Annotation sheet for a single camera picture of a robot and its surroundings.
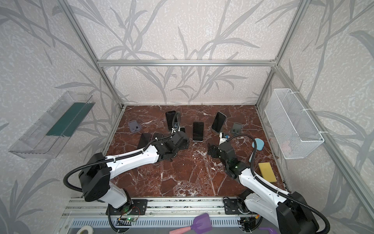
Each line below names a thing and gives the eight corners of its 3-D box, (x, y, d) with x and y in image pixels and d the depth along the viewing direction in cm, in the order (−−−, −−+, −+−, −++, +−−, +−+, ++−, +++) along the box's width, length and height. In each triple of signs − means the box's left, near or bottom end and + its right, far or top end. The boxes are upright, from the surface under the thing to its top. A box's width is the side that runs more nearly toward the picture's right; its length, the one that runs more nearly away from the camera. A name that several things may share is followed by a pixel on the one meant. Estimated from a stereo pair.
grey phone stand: (131, 132, 106) (127, 125, 99) (133, 127, 109) (129, 120, 103) (139, 132, 106) (136, 125, 99) (141, 127, 109) (138, 120, 103)
